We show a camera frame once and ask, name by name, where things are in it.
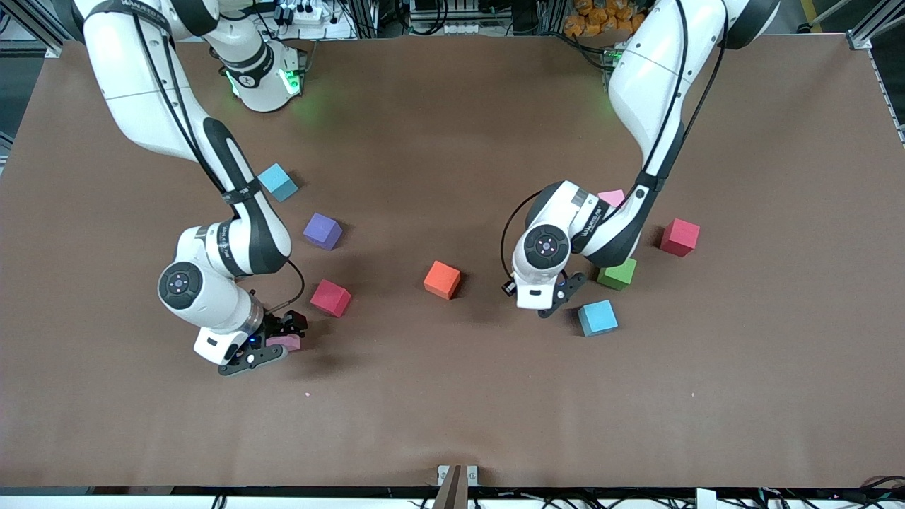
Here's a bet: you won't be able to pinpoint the white power strip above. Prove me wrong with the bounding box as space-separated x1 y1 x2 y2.
269 2 327 28
412 20 496 36

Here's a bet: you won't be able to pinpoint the red foam block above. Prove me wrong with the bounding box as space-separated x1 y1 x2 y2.
310 279 353 318
659 218 701 257

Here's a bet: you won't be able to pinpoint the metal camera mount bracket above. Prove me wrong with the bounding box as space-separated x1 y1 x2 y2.
433 464 479 509

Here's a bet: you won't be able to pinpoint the aluminium frame post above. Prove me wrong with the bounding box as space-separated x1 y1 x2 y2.
845 0 905 50
0 0 66 59

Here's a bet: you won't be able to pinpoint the bag of orange snacks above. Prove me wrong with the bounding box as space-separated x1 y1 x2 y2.
564 0 650 37

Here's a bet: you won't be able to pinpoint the purple foam block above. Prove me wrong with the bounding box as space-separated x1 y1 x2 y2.
303 212 344 251

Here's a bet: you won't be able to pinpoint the light blue foam block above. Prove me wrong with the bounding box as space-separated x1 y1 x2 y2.
577 299 619 337
258 163 300 204

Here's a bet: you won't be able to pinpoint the green foam block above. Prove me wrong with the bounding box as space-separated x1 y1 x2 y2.
597 258 638 291

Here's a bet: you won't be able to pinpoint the orange foam block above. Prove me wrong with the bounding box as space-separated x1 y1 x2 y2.
423 260 462 300

